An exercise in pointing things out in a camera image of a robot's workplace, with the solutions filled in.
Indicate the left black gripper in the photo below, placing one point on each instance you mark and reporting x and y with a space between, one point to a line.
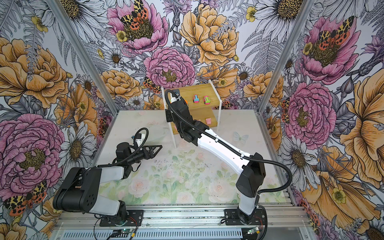
152 154

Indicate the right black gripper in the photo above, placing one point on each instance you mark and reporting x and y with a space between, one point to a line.
169 115

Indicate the pink toy car blue windows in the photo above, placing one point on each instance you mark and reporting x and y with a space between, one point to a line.
196 99

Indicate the pink green toy truck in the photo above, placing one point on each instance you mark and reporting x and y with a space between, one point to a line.
207 100

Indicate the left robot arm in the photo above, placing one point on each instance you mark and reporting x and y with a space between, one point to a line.
79 191

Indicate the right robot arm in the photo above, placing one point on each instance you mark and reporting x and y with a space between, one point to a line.
250 169

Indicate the green circuit board left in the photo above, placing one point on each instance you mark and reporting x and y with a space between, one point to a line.
124 233

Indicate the green circuit board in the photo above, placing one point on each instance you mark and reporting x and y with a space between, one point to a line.
124 233
253 231

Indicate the green circuit board right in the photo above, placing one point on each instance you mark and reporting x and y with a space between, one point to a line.
253 231

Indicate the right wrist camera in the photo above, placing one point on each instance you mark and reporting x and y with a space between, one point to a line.
175 95

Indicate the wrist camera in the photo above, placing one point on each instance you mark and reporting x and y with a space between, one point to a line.
175 95
139 139

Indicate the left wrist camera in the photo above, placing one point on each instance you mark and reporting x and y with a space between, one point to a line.
139 139

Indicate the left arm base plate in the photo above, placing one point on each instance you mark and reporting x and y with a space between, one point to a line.
132 218

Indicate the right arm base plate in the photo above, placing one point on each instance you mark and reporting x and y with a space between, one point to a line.
234 217

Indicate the aluminium front rail frame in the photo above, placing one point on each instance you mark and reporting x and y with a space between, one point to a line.
193 222

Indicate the left aluminium corner post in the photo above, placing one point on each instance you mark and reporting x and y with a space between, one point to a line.
59 12

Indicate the aluminium corner post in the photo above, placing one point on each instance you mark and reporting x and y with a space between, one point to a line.
291 40
59 12

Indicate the right aluminium corner post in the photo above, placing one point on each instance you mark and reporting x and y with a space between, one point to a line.
291 40

